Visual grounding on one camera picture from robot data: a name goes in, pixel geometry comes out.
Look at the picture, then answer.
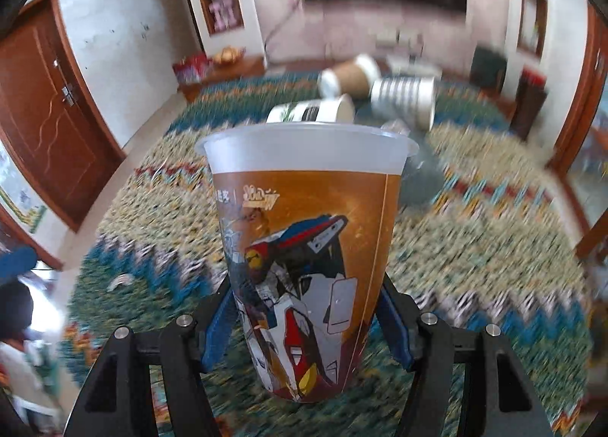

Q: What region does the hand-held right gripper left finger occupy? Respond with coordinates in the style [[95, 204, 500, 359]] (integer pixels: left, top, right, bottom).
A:
[[63, 274, 237, 437]]

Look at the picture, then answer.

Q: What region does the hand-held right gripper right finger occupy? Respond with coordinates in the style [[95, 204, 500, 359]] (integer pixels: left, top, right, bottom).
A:
[[377, 272, 554, 437]]

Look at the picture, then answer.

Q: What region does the orange printed plastic cup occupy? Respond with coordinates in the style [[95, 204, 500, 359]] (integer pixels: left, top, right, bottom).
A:
[[195, 123, 420, 404]]

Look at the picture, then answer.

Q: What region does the clear plastic cup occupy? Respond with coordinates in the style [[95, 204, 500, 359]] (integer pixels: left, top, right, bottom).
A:
[[380, 119, 447, 208]]

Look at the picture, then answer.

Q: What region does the white striped paper cup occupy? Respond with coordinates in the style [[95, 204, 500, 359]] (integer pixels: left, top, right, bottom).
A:
[[369, 76, 437, 132]]

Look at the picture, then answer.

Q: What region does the white paper cup dark band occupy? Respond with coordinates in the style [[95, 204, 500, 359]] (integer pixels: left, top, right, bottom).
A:
[[266, 94, 355, 125]]

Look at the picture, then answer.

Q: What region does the brown paper cup white lid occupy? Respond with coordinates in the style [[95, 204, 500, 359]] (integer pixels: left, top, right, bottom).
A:
[[317, 55, 381, 98]]

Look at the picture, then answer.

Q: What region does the low wooden cabinet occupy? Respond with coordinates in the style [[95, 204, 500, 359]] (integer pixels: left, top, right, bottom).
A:
[[179, 56, 268, 103]]

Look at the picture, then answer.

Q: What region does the red snack packet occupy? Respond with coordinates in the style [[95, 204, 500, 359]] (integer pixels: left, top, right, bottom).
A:
[[173, 54, 212, 84]]

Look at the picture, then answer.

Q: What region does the dark speaker box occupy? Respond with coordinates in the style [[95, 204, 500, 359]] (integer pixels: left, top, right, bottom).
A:
[[470, 46, 507, 97]]

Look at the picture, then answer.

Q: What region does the bowl of yellow fruit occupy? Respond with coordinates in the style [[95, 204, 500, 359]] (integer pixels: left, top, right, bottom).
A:
[[212, 46, 246, 65]]

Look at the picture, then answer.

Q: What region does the brown wooden door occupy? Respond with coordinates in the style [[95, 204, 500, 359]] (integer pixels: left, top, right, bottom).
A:
[[0, 0, 125, 231]]

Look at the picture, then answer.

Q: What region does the white shelf with items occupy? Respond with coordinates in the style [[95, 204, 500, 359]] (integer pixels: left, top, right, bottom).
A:
[[504, 0, 552, 100]]

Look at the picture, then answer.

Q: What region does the wooden door frame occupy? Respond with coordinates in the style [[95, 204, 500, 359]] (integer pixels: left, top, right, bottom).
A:
[[546, 5, 608, 257]]

